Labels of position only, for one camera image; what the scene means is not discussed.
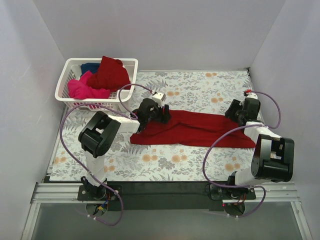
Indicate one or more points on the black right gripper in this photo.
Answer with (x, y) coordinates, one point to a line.
(232, 111)

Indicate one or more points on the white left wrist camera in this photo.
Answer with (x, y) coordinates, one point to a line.
(158, 97)

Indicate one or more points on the floral patterned table mat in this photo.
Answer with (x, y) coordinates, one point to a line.
(196, 91)

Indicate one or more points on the aluminium frame rail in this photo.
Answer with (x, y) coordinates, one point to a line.
(59, 212)

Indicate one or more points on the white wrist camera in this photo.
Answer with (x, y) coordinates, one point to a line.
(158, 97)
(250, 94)

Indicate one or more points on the blue shirt in basket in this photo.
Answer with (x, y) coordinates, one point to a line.
(89, 66)

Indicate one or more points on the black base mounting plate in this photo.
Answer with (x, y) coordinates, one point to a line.
(178, 195)

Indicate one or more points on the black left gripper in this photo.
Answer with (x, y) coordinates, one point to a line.
(164, 114)

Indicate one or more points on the white plastic laundry basket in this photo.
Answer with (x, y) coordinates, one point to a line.
(117, 100)

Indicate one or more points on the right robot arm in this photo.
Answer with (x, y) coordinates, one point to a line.
(273, 157)

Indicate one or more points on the pink shirt in basket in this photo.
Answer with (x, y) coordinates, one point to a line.
(80, 90)

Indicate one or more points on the dark red shirt in basket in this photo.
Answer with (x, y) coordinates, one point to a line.
(111, 75)

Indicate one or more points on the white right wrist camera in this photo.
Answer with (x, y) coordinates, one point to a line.
(250, 94)

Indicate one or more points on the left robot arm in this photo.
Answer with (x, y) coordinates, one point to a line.
(98, 135)

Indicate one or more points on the red t shirt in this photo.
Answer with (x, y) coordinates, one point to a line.
(185, 128)

